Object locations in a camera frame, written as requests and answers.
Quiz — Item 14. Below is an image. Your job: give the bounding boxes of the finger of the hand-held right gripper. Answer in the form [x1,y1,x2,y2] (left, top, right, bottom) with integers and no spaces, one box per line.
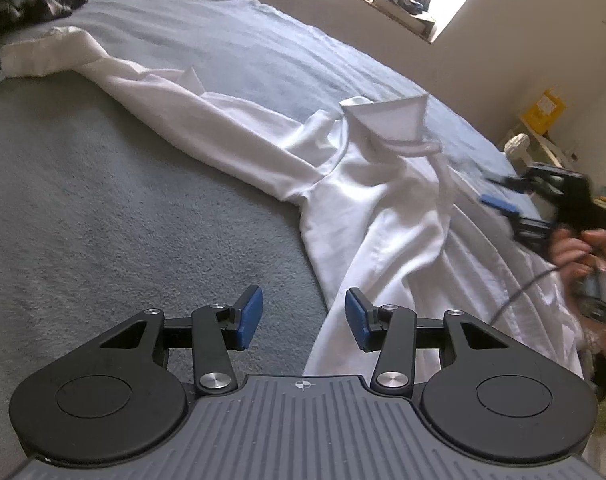
[487,166,534,197]
[479,193,554,257]

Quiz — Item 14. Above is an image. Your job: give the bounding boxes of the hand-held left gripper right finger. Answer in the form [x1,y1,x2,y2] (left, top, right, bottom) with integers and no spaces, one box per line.
[345,287,511,395]

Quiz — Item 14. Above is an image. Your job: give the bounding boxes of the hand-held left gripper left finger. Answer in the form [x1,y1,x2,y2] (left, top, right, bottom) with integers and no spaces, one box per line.
[99,285,264,395]

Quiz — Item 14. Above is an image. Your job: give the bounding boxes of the white button shirt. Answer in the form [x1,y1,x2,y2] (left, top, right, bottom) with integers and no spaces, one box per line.
[0,25,584,386]

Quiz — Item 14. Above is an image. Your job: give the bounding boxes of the person's right hand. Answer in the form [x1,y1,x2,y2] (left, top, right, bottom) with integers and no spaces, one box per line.
[552,227,606,313]

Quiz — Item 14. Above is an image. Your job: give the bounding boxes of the white bedpost knob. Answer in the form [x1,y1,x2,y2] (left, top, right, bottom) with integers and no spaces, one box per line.
[504,133,530,162]

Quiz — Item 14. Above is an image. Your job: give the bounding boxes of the white wooden shelf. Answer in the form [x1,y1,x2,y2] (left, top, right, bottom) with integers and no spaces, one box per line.
[508,117,586,181]

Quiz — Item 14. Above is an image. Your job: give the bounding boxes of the yellow box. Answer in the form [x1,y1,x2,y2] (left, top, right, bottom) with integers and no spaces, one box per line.
[524,88,567,137]

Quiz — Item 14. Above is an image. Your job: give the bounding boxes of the cardboard box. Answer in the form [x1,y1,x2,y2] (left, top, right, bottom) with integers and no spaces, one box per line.
[372,0,437,42]

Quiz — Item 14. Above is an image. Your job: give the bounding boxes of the grey blanket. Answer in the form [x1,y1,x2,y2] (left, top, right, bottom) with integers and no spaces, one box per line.
[0,0,584,461]

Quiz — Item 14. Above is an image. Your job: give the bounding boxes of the black cable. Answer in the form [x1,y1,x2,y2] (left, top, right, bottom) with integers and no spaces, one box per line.
[490,267,566,329]

